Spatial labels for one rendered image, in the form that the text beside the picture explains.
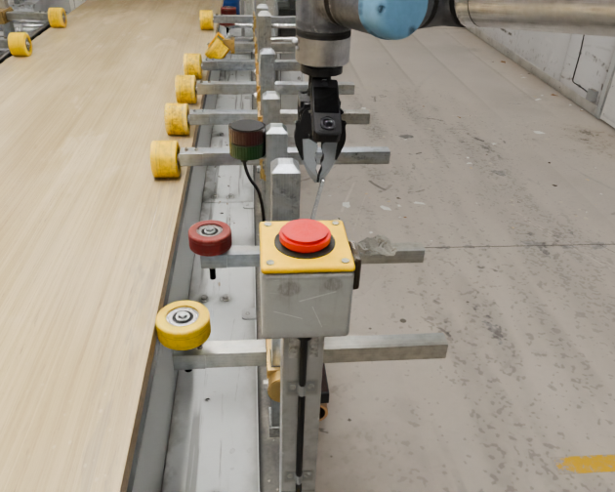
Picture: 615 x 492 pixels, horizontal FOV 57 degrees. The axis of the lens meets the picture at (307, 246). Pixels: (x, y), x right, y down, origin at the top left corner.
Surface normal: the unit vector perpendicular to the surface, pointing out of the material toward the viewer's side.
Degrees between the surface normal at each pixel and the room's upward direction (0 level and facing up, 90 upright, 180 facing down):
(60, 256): 0
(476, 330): 0
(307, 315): 90
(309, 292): 90
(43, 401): 0
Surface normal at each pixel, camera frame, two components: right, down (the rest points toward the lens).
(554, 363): 0.03, -0.84
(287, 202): 0.09, 0.54
